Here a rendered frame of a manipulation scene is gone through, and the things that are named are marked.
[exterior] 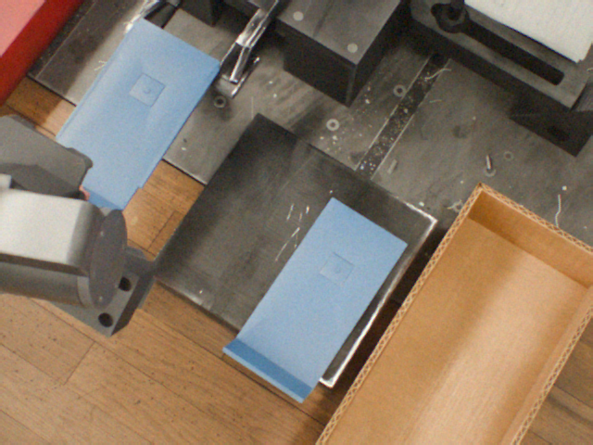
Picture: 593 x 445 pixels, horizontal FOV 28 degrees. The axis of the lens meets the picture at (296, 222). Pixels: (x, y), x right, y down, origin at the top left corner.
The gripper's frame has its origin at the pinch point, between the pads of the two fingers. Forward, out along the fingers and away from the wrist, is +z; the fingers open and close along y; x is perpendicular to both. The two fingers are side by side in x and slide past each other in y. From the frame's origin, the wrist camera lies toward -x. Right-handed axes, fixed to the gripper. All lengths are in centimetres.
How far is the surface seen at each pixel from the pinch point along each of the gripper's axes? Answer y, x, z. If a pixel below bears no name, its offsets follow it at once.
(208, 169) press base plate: 3.1, -5.7, 13.5
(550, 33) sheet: 25.4, -24.1, 20.1
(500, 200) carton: 13.0, -27.1, 10.5
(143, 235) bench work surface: -3.3, -4.1, 9.7
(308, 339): -2.9, -19.8, 6.7
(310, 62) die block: 14.6, -8.7, 15.0
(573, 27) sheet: 26.7, -25.4, 20.8
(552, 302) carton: 7.5, -34.7, 14.5
